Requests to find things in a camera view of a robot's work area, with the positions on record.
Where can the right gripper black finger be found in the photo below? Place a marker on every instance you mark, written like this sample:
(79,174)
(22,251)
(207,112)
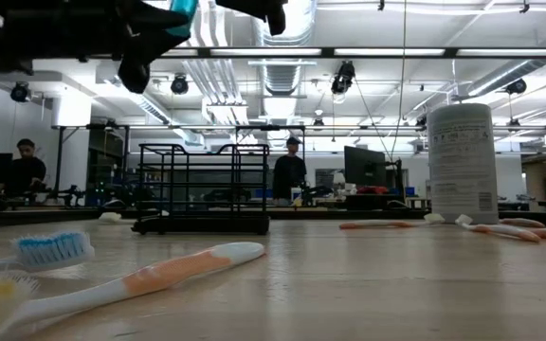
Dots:
(244,5)

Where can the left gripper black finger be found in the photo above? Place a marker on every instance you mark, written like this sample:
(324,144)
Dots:
(154,26)

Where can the white wipes canister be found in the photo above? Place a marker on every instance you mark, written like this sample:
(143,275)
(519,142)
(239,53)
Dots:
(462,161)

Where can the black background robot arm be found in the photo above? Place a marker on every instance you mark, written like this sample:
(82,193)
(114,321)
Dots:
(64,194)

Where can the black ceiling spotlight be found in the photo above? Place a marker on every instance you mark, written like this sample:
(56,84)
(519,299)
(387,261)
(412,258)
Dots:
(19,92)
(179,85)
(343,80)
(517,86)

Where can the black overhead beam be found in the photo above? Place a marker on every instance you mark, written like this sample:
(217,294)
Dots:
(349,52)

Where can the person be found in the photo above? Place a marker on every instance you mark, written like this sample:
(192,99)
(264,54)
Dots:
(26,173)
(289,175)

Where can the red cloth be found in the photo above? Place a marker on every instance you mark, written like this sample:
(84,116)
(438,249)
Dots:
(372,190)

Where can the black monitor stand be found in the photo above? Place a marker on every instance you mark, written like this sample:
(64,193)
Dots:
(398,182)

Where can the blue box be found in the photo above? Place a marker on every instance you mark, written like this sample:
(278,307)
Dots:
(410,191)

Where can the blue and white toothbrush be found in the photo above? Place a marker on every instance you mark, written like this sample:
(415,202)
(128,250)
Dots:
(52,251)

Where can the silver air duct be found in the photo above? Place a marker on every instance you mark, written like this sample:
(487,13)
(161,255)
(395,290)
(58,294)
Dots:
(296,28)

